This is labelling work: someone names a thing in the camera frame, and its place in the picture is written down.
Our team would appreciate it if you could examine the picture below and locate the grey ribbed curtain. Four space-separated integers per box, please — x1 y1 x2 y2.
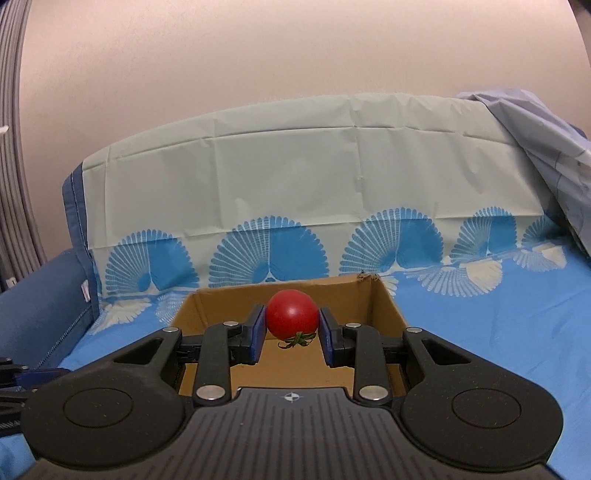
1 1 46 291

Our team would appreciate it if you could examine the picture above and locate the blue fan-pattern cloth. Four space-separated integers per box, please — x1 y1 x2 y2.
58 94 590 479

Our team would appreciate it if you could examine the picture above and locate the dark blue sofa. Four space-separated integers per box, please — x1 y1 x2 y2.
1 167 99 368

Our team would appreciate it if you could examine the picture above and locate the red tomato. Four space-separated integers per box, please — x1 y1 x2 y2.
266 289 320 350

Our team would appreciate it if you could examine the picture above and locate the brown cardboard box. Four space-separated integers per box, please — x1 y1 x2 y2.
172 273 407 393

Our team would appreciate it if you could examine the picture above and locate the light blue crumpled cloth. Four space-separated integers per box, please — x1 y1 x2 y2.
459 88 590 252

